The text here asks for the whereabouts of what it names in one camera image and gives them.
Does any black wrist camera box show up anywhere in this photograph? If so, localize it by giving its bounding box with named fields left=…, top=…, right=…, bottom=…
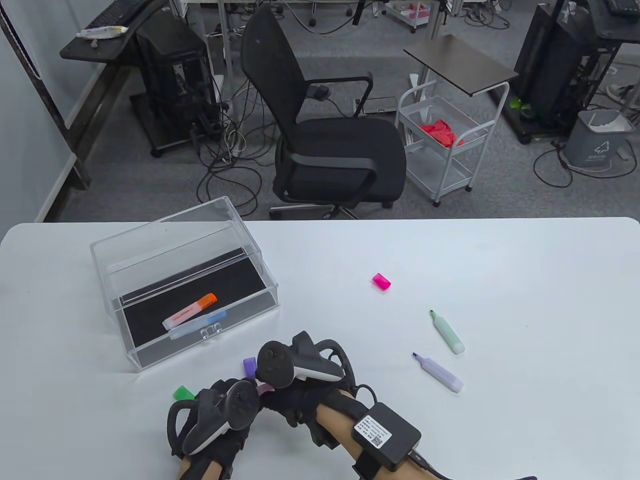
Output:
left=351, top=402, right=422, bottom=472

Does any clear acrylic drawer box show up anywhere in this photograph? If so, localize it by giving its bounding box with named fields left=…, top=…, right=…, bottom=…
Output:
left=90, top=196, right=280, bottom=372

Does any dark brown side table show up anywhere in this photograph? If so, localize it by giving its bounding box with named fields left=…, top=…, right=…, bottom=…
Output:
left=403, top=34, right=519, bottom=97

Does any blue highlighter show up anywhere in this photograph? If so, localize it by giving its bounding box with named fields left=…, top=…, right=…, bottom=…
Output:
left=170, top=315, right=216, bottom=341

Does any person's right forearm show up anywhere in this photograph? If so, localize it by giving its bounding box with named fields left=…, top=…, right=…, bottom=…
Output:
left=315, top=392, right=451, bottom=480

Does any black and white controller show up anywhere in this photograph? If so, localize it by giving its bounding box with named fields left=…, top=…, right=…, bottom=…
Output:
left=167, top=381, right=261, bottom=456
left=256, top=331, right=357, bottom=389

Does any purple highlighter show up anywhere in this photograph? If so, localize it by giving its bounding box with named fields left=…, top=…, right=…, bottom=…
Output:
left=412, top=352, right=464, bottom=394

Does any person's left hand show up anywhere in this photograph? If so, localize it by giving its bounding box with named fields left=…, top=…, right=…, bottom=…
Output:
left=172, top=378, right=261, bottom=471

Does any person's left forearm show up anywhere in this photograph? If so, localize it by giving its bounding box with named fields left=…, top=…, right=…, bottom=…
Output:
left=177, top=457, right=223, bottom=480

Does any white rolling cart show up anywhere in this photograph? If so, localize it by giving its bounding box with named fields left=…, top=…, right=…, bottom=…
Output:
left=395, top=80, right=511, bottom=208

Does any white tube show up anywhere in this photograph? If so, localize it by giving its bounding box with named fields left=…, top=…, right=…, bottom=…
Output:
left=76, top=25, right=129, bottom=40

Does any person's right hand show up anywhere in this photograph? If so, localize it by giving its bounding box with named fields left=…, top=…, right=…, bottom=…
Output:
left=259, top=376, right=358, bottom=443

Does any black metal frame post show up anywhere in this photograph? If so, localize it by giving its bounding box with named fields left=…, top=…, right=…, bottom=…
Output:
left=0, top=7, right=92, bottom=191

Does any tangle of floor cables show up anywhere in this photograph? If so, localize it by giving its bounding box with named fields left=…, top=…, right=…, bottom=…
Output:
left=190, top=75, right=263, bottom=218

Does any gray trash bin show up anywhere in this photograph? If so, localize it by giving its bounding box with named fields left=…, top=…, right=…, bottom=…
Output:
left=564, top=109, right=635, bottom=168

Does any green highlighter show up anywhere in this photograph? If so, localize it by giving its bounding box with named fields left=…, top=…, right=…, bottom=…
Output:
left=429, top=309, right=466, bottom=356

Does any orange highlighter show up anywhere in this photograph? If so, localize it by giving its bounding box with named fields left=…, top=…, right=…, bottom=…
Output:
left=162, top=300, right=206, bottom=331

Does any black office chair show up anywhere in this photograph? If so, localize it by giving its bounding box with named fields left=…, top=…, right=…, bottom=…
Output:
left=241, top=5, right=408, bottom=221

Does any black looped cable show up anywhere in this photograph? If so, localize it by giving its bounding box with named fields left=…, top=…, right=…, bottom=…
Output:
left=533, top=145, right=638, bottom=188

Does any black computer tower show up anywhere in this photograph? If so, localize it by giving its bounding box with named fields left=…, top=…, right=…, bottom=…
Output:
left=514, top=4, right=598, bottom=128
left=129, top=12, right=226, bottom=158

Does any red cloth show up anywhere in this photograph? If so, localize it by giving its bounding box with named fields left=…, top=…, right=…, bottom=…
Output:
left=419, top=118, right=465, bottom=149

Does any small white cart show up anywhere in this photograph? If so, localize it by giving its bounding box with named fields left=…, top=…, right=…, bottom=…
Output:
left=384, top=0, right=436, bottom=34

